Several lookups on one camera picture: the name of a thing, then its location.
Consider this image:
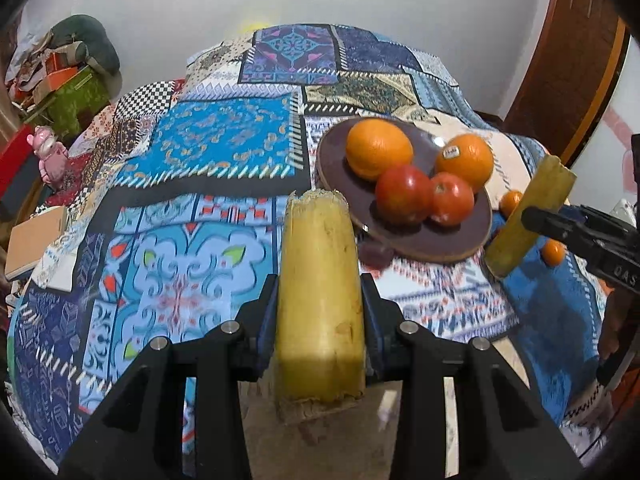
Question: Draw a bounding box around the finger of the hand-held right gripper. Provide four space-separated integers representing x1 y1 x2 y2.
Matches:
521 205 602 257

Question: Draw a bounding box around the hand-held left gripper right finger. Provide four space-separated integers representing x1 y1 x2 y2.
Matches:
360 275 583 480

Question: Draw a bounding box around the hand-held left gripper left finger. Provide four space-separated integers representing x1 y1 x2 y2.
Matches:
57 274 281 480

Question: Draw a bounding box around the red tomato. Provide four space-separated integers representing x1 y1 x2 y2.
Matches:
375 164 435 225
429 172 475 227

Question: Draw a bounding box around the large orange with sticker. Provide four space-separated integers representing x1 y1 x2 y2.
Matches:
435 133 495 194

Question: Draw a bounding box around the brown round plate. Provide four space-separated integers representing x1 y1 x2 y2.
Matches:
315 116 494 264

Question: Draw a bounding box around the person's right hand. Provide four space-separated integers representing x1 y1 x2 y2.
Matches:
598 287 640 360

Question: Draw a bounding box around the small tangerine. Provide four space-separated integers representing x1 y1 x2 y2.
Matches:
541 239 566 267
500 190 524 219

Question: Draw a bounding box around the dark plum left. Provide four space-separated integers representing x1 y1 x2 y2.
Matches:
358 242 396 266

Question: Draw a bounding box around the white wardrobe sliding door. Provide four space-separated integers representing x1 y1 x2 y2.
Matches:
570 45 640 221

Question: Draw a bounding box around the patchwork blanket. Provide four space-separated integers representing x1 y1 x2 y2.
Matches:
10 22 608 480

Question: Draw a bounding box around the brown wooden door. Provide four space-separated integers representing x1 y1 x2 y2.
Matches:
502 0 632 167

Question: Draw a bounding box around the tan book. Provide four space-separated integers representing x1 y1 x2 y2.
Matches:
5 205 69 282

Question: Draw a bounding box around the pink toy figure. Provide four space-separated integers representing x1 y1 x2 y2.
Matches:
32 126 69 187

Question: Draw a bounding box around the green patterned box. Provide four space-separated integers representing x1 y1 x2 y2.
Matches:
30 67 112 137

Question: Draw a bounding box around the orange cardboard box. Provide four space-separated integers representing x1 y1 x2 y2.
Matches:
42 52 82 79

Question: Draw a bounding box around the dark green cushion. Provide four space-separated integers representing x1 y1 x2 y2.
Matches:
52 14 121 77

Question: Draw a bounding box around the pile of clutter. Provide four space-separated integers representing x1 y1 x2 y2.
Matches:
5 30 86 107

